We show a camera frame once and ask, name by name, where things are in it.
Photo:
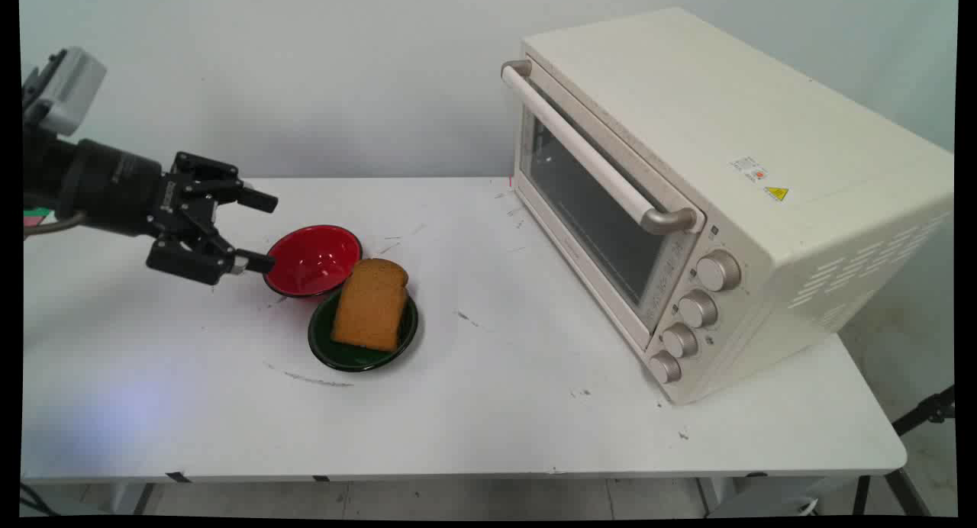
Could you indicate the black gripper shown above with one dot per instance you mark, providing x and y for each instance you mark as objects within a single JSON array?
[{"x": 114, "y": 185}]

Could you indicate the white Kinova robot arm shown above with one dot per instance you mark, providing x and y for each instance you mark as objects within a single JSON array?
[{"x": 65, "y": 93}]

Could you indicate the red bowl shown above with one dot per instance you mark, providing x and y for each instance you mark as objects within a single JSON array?
[{"x": 309, "y": 257}]

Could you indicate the brown bread slice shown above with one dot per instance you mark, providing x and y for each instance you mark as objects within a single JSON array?
[{"x": 370, "y": 307}]

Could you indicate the dark green plate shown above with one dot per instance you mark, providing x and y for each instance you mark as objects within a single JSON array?
[{"x": 359, "y": 358}]

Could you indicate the silver oven knob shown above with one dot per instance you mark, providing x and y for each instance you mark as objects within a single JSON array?
[
  {"x": 679, "y": 340},
  {"x": 718, "y": 271},
  {"x": 698, "y": 309},
  {"x": 664, "y": 367}
]

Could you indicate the cream toaster oven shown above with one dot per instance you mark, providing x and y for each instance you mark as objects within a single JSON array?
[{"x": 763, "y": 108}]

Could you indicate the black tripod stand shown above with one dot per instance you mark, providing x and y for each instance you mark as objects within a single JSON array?
[{"x": 923, "y": 410}]

